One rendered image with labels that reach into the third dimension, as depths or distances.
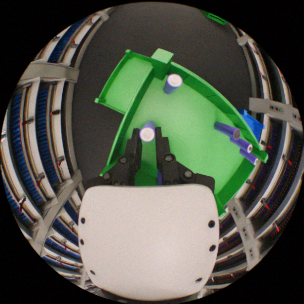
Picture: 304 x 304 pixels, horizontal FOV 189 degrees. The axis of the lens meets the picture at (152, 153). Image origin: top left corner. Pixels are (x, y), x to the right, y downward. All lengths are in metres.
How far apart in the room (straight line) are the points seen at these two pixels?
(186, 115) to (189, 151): 0.07
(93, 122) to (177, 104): 0.50
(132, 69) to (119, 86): 0.11
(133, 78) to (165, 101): 0.38
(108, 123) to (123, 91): 0.18
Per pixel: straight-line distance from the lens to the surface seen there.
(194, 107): 0.20
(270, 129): 0.76
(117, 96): 0.54
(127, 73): 0.56
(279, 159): 0.65
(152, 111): 0.18
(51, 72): 0.61
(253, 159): 0.26
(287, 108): 0.69
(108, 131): 0.57
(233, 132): 0.17
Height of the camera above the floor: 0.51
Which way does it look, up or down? 66 degrees down
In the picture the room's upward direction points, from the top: 176 degrees counter-clockwise
